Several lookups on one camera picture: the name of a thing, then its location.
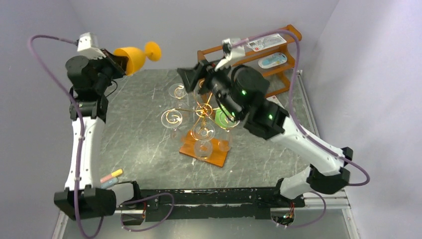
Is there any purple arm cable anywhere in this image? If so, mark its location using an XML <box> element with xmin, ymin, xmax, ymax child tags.
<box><xmin>230</xmin><ymin>29</ymin><xmax>371</xmax><ymax>187</ymax></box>
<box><xmin>27</xmin><ymin>34</ymin><xmax>106</xmax><ymax>239</ymax></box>

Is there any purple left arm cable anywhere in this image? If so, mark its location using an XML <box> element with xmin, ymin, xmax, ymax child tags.
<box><xmin>27</xmin><ymin>34</ymin><xmax>106</xmax><ymax>239</ymax></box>

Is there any green plastic wine glass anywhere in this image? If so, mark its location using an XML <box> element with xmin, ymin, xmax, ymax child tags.
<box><xmin>214</xmin><ymin>108</ymin><xmax>240</xmax><ymax>129</ymax></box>

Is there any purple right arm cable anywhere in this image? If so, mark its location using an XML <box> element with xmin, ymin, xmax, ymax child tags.
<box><xmin>230</xmin><ymin>29</ymin><xmax>371</xmax><ymax>187</ymax></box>

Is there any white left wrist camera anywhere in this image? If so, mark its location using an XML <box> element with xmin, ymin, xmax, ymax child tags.
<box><xmin>77</xmin><ymin>32</ymin><xmax>106</xmax><ymax>60</ymax></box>

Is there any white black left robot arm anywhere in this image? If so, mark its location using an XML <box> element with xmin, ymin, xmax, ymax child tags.
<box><xmin>54</xmin><ymin>48</ymin><xmax>143</xmax><ymax>221</ymax></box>

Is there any clear wine glass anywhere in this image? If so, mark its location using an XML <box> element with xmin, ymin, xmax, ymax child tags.
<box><xmin>191</xmin><ymin>122</ymin><xmax>215</xmax><ymax>161</ymax></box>
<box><xmin>218</xmin><ymin>128</ymin><xmax>232</xmax><ymax>152</ymax></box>
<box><xmin>168</xmin><ymin>83</ymin><xmax>188</xmax><ymax>108</ymax></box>
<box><xmin>161</xmin><ymin>109</ymin><xmax>183</xmax><ymax>141</ymax></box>

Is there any wooden three-tier shelf rack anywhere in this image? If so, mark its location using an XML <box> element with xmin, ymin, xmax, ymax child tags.
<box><xmin>198</xmin><ymin>24</ymin><xmax>302</xmax><ymax>98</ymax></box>

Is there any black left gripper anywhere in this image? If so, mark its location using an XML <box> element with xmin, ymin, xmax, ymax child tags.
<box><xmin>92</xmin><ymin>49</ymin><xmax>131</xmax><ymax>93</ymax></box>

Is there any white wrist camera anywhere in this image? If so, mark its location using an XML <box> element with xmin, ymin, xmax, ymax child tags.
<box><xmin>214</xmin><ymin>38</ymin><xmax>248</xmax><ymax>71</ymax></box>
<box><xmin>77</xmin><ymin>32</ymin><xmax>106</xmax><ymax>60</ymax></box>

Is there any small white teal box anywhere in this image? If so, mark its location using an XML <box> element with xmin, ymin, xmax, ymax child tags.
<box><xmin>266</xmin><ymin>96</ymin><xmax>284</xmax><ymax>108</ymax></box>

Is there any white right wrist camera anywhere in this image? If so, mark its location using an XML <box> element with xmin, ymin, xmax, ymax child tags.
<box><xmin>214</xmin><ymin>38</ymin><xmax>248</xmax><ymax>71</ymax></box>

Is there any orange plastic wine glass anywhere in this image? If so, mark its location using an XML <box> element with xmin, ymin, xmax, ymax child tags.
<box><xmin>113</xmin><ymin>41</ymin><xmax>162</xmax><ymax>76</ymax></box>

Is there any gold wire wine glass rack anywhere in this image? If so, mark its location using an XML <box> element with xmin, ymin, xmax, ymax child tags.
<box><xmin>161</xmin><ymin>83</ymin><xmax>239</xmax><ymax>168</ymax></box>

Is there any white flat packet top shelf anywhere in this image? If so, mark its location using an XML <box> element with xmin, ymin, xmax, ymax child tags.
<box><xmin>246</xmin><ymin>33</ymin><xmax>287</xmax><ymax>52</ymax></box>

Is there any yellow pink marker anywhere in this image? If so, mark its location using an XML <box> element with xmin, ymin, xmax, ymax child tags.
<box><xmin>100</xmin><ymin>168</ymin><xmax>123</xmax><ymax>183</ymax></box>

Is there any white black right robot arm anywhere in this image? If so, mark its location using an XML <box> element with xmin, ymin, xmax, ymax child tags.
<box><xmin>177</xmin><ymin>60</ymin><xmax>353</xmax><ymax>207</ymax></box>

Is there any blue blister pack middle shelf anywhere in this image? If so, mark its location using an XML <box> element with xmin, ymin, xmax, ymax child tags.
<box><xmin>258</xmin><ymin>52</ymin><xmax>288</xmax><ymax>69</ymax></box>

